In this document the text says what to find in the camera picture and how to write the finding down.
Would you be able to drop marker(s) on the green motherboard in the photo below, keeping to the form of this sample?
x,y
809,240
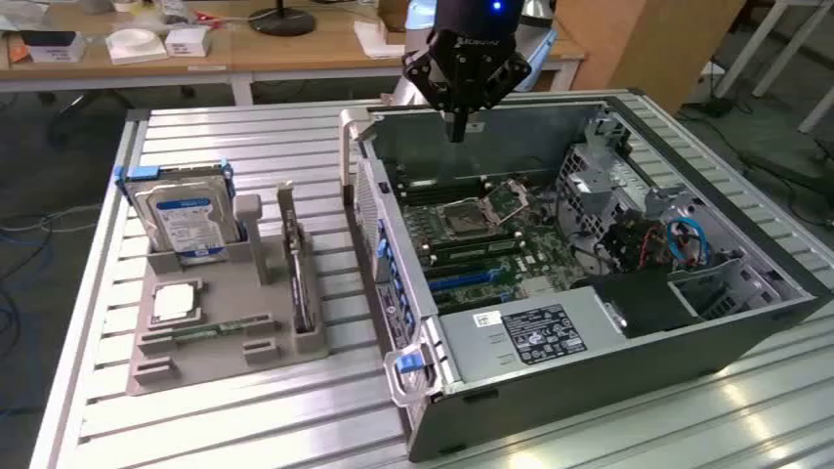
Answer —
x,y
521,244

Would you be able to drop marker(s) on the white tape dispenser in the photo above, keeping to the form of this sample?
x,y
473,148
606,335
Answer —
x,y
135,46

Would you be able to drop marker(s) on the installed RAM stick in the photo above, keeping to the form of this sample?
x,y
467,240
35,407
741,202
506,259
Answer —
x,y
475,246

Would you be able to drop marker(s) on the graphics card with metal bracket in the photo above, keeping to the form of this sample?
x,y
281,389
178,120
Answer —
x,y
297,273

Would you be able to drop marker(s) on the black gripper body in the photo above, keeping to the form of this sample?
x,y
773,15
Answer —
x,y
469,54

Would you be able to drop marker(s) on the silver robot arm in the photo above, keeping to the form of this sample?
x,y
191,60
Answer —
x,y
407,90

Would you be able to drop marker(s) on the metal socket cover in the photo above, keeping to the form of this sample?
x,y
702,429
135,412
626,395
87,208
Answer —
x,y
505,198

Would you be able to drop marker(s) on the metal drive cage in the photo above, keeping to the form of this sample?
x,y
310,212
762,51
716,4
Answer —
x,y
600,190

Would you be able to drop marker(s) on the black round lamp base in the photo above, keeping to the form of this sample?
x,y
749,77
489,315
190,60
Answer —
x,y
283,23

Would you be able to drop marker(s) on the small white box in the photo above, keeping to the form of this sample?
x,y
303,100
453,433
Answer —
x,y
187,41

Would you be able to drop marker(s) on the white box with dark lid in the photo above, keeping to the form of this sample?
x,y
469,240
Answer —
x,y
55,46

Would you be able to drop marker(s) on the green RAM stick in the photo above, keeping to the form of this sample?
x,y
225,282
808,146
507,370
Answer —
x,y
195,332

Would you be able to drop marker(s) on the hard disk in blue caddy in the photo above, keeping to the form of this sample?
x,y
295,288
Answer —
x,y
183,220

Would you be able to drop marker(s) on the blue expansion slot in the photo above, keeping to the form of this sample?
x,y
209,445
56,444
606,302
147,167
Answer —
x,y
459,282

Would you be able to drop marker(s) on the white paper stack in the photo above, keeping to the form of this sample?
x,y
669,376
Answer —
x,y
381,41

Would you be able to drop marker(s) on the white table frame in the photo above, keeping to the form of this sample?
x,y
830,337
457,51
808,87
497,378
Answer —
x,y
782,29

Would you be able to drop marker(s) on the grey power supply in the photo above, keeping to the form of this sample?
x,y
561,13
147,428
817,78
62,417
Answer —
x,y
469,352

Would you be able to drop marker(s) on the grey parts rack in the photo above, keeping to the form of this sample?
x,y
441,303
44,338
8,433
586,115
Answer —
x,y
215,352

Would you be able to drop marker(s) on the wooden cabinet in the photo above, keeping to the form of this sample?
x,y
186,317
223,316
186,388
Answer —
x,y
638,49

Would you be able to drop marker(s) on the open black PC case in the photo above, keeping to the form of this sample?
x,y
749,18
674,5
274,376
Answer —
x,y
586,391

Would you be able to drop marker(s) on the CPU socket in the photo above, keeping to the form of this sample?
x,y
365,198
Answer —
x,y
462,217

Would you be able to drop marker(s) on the wooden desk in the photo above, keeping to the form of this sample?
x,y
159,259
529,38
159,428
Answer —
x,y
294,49

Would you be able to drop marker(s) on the silver CPU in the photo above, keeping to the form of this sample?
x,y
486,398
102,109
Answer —
x,y
177,303

